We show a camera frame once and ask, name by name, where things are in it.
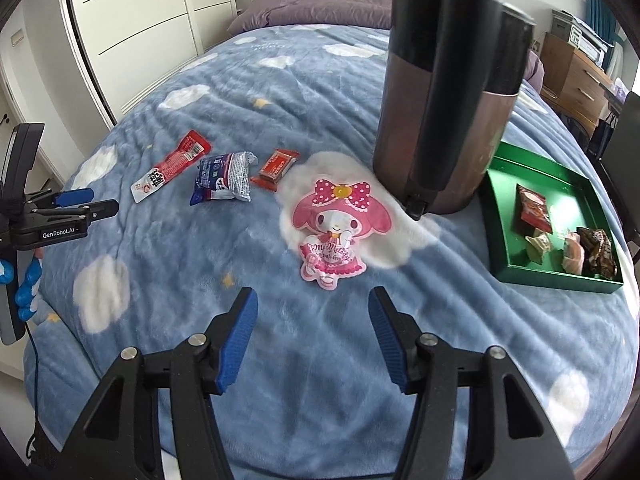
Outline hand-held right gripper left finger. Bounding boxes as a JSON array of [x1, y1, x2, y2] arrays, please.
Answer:
[[60, 287, 259, 480]]

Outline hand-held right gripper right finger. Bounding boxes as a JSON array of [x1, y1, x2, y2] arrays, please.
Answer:
[[368, 286, 576, 480]]

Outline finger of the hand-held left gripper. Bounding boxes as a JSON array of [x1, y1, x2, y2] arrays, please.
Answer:
[[30, 187, 95, 208], [65, 199, 120, 223]]

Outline pink cartoon character snack packet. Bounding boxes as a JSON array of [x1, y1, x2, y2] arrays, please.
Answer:
[[292, 176, 393, 291]]

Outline green shallow box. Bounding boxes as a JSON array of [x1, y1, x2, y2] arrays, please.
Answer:
[[479, 141, 625, 295]]

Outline pale green small snack packet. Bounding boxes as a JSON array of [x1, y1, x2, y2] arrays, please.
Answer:
[[525, 230, 553, 266]]

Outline dark red snack packet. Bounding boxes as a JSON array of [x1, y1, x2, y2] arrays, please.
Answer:
[[516, 184, 553, 233]]

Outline pink striped candy packet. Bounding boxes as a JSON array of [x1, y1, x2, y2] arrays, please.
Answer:
[[559, 230, 586, 276]]

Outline brown crinkled snack packet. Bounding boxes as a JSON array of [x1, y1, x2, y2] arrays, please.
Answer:
[[576, 226, 618, 280]]

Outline person's left hand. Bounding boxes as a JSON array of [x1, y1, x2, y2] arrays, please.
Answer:
[[0, 255, 43, 322]]

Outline red and white sausage packet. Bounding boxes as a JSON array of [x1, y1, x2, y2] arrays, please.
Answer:
[[131, 130, 212, 204]]

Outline blue and white snack packet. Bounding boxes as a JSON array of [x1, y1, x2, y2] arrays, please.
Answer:
[[189, 151, 259, 206]]

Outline small red snack packet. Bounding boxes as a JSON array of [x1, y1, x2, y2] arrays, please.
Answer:
[[250, 148, 300, 192]]

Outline white wardrobe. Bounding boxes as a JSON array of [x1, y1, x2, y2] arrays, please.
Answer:
[[57, 0, 271, 126]]

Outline black and brown electric kettle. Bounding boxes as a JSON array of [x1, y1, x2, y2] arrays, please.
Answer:
[[372, 0, 537, 221]]

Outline purple pillow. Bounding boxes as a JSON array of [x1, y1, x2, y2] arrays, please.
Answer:
[[227, 0, 546, 93]]

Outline black office chair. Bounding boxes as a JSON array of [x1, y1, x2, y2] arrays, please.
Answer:
[[597, 91, 640, 261]]

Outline wooden dresser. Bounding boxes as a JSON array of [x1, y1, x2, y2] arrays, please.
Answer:
[[540, 32, 618, 126]]

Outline grey printer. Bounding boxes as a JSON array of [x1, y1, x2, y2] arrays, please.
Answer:
[[551, 9, 616, 61]]

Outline teal curtain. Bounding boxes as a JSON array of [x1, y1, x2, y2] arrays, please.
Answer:
[[587, 0, 626, 76]]

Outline black cable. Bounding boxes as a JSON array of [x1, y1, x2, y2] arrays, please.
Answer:
[[24, 324, 51, 463]]

